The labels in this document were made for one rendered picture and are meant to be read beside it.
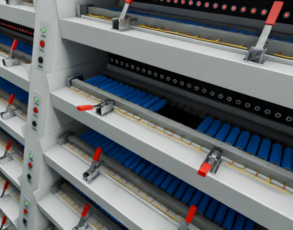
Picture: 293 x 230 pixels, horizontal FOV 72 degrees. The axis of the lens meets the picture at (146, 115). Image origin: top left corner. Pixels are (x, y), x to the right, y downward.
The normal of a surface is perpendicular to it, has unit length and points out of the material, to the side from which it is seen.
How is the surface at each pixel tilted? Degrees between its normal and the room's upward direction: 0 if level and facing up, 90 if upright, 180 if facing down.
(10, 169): 19
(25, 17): 109
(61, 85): 90
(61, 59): 90
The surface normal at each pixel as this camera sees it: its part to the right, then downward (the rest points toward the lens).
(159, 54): -0.57, 0.42
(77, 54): 0.82, 0.36
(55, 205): 0.07, -0.83
